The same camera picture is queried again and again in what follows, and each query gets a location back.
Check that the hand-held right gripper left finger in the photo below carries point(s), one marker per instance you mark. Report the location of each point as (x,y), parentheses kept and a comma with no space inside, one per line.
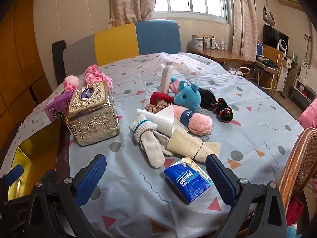
(90,178)

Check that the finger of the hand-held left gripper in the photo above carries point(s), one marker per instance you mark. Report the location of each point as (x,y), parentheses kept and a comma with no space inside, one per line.
(13,176)

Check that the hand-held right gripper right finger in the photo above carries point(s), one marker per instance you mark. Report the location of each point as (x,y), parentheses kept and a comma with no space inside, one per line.
(221,181)

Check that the gold tin box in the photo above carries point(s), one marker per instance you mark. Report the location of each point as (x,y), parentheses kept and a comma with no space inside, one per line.
(29,148)

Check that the blue tissue packet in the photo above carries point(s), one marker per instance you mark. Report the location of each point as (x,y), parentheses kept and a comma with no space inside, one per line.
(185,181)

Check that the beige cloth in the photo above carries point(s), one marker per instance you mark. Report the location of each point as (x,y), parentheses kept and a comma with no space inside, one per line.
(185,143)

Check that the pink towel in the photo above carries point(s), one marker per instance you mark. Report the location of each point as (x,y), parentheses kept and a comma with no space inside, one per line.
(200,122)

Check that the white knit glove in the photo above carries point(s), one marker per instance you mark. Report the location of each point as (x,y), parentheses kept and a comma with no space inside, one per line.
(152,148)

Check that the white waffle cloth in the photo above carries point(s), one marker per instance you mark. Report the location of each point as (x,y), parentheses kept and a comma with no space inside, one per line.
(163,121)

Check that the blue plush toy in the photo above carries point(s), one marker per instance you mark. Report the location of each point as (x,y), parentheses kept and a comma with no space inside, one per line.
(187,95)

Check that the brown scrunchie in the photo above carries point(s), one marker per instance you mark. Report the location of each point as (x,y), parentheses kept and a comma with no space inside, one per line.
(154,107)

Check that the red plush toy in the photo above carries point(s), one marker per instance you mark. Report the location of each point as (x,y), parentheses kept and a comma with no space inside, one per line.
(159,97)

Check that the cream cylindrical roll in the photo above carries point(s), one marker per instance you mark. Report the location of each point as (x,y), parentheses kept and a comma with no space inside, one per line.
(166,79)

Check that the printed light blue tablecloth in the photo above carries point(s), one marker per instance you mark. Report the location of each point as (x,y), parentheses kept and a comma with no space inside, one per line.
(138,191)

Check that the ornate gold tissue box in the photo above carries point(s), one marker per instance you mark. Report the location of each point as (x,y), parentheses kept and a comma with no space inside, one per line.
(91,119)

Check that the wicker chair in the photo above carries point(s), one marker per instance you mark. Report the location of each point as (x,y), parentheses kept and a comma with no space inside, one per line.
(296,161)

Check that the red bag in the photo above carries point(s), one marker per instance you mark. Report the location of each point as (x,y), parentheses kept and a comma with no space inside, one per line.
(296,209)

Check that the pink spotted plush toy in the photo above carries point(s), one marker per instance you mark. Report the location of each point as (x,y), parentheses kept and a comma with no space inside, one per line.
(96,75)

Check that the pink cloth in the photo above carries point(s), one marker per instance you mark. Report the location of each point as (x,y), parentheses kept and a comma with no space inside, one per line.
(309,117)

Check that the wooden wardrobe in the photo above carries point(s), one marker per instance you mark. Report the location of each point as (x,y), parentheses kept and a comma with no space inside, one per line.
(19,67)

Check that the clear plastic wrapper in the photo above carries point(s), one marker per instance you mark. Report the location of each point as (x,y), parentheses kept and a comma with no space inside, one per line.
(184,69)

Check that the low storage shelf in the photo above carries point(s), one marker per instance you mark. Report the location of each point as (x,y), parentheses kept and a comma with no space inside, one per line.
(302,91)

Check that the wooden desk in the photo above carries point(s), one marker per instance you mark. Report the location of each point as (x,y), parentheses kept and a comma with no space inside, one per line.
(220,55)

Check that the clear plastic container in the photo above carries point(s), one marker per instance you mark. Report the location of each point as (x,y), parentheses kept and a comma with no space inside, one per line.
(220,45)

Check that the wooden folding chair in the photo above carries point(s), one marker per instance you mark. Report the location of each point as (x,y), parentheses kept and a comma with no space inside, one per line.
(272,54)

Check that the grey yellow blue chair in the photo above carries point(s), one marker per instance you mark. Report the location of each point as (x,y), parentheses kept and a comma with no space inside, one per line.
(116,42)

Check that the gold white carton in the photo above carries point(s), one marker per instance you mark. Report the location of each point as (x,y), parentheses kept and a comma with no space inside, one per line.
(208,42)

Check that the metal milk powder can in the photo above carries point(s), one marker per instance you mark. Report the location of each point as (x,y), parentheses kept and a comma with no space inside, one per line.
(197,42)

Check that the small white fan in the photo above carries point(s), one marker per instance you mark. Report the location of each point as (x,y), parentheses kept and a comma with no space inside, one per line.
(282,45)

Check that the black television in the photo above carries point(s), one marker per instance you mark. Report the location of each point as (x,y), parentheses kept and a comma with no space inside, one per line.
(271,36)

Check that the patterned curtain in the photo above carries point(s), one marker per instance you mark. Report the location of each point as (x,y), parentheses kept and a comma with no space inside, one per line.
(244,22)
(131,2)

